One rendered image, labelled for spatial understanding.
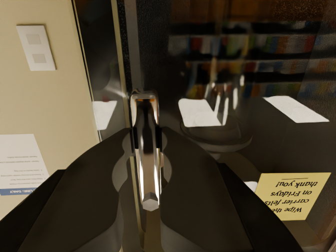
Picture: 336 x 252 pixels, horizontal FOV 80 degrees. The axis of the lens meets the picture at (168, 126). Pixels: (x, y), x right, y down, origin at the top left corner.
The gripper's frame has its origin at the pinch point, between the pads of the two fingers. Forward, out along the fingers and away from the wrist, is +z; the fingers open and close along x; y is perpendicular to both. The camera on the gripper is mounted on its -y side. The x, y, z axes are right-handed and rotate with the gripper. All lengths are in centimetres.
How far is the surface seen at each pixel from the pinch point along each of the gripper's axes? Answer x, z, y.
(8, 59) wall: -40, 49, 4
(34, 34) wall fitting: -31, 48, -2
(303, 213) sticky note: 17.8, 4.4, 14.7
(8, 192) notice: -59, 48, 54
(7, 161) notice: -53, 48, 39
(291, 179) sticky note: 14.6, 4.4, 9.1
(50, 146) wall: -37, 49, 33
